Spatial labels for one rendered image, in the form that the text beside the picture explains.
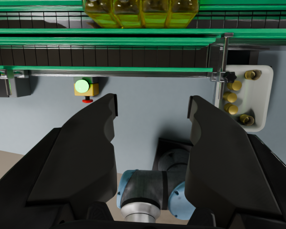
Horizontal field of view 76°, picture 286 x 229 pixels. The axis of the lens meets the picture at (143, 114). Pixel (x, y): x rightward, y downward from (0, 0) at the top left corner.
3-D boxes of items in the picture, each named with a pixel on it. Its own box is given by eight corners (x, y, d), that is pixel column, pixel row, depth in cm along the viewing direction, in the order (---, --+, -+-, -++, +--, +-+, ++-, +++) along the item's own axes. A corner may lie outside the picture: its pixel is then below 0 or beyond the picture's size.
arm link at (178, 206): (196, 195, 66) (209, 225, 53) (159, 193, 66) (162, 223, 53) (199, 164, 63) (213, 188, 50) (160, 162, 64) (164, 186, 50)
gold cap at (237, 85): (235, 89, 67) (241, 91, 63) (226, 89, 68) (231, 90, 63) (237, 80, 67) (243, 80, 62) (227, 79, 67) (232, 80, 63)
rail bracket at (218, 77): (223, 38, 53) (243, 28, 41) (217, 96, 57) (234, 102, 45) (212, 38, 53) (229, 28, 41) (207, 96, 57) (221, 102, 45)
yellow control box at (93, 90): (98, 75, 71) (92, 76, 64) (99, 95, 73) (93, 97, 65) (81, 75, 71) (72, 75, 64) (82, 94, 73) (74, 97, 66)
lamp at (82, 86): (89, 79, 64) (86, 80, 61) (90, 92, 65) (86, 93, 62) (76, 79, 64) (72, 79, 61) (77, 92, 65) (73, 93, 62)
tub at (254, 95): (259, 66, 67) (275, 65, 58) (251, 125, 72) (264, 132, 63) (211, 65, 68) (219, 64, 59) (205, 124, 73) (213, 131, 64)
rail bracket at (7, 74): (31, 69, 59) (-4, 68, 46) (33, 92, 61) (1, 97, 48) (18, 69, 59) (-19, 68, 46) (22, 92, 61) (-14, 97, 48)
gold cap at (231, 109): (232, 112, 69) (238, 114, 65) (223, 112, 70) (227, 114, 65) (234, 102, 69) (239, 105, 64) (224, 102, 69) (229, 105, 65)
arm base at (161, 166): (187, 186, 76) (193, 203, 67) (153, 176, 76) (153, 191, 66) (201, 155, 73) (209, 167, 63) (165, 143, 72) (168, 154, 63)
